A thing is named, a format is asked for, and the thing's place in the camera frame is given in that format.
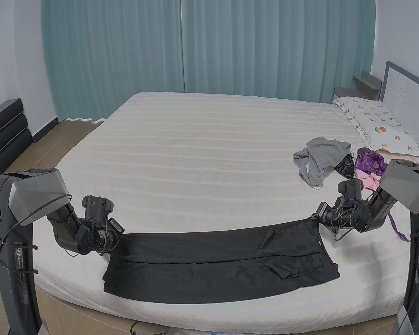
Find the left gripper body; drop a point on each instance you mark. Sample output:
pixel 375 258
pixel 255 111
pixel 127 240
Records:
pixel 108 237

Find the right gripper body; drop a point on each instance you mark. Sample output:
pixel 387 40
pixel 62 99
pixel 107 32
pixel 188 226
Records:
pixel 328 216

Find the black T-shirt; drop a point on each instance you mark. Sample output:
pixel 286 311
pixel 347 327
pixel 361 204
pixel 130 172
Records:
pixel 202 263

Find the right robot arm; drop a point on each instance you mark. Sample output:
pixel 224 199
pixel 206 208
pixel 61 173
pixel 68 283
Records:
pixel 405 183

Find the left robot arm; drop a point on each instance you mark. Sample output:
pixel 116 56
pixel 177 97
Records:
pixel 35 194

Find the bed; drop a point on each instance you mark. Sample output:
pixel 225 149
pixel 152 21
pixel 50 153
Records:
pixel 213 152

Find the black lace garment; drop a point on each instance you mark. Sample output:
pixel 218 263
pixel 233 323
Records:
pixel 345 166

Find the pink garment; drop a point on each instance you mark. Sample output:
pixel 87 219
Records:
pixel 366 179

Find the grey garment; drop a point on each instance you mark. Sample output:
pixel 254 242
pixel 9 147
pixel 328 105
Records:
pixel 321 155

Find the purple garment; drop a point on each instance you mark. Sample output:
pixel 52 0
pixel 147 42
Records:
pixel 368 159

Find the white printed pillow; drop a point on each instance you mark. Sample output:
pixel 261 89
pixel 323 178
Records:
pixel 380 126

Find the grey bedside table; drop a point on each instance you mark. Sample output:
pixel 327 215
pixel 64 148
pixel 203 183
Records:
pixel 359 84

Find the black chest of drawers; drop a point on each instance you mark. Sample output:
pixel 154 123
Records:
pixel 5 131

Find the blue-green curtain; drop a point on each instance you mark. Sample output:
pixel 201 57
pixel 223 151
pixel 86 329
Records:
pixel 279 33
pixel 115 40

